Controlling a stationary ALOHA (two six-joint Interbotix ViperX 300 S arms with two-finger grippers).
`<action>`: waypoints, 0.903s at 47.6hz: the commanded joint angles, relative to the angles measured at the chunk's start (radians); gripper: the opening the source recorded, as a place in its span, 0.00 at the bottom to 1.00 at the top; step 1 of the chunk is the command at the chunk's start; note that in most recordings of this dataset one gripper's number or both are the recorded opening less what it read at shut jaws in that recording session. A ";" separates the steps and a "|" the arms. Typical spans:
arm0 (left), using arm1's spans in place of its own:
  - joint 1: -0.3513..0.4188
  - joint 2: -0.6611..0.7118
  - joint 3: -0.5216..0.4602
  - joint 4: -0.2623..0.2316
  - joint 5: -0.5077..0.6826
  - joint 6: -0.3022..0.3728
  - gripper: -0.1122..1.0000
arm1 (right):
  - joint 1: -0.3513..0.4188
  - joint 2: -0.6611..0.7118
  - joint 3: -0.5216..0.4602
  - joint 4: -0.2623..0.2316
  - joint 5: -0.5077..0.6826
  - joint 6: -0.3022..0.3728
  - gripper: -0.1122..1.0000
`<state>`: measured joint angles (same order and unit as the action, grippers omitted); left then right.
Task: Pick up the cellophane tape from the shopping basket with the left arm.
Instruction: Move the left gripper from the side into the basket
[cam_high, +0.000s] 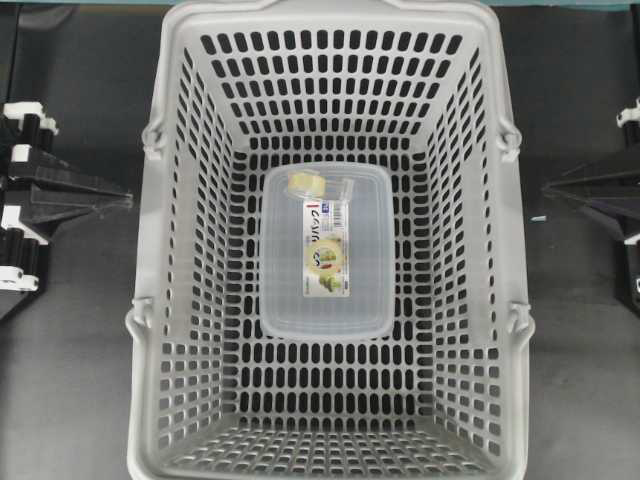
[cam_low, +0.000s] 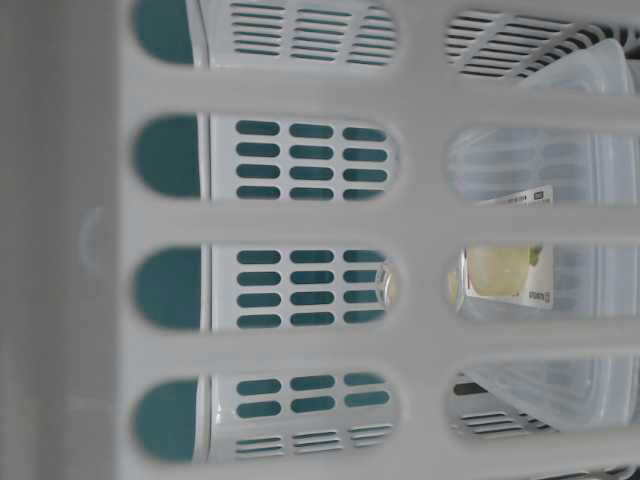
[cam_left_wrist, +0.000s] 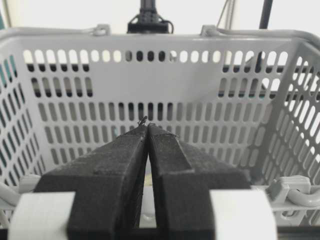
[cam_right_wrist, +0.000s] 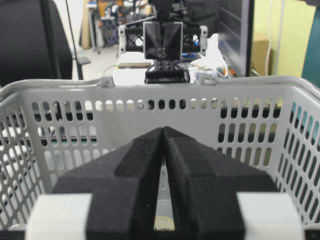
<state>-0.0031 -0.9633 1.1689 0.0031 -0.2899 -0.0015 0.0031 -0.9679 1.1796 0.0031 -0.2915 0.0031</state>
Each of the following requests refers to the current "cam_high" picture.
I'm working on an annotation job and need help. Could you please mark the clear plastic food container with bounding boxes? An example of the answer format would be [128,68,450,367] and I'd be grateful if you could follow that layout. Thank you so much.
[259,162,396,342]

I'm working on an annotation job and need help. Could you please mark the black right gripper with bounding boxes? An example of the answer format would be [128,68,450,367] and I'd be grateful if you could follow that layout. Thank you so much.
[542,98,639,305]

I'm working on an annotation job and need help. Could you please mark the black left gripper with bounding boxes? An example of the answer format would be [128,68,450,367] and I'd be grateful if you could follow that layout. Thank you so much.
[1,101,133,320]

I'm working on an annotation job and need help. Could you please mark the grey plastic shopping basket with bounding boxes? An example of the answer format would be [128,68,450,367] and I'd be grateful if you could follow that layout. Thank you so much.
[126,1,535,479]

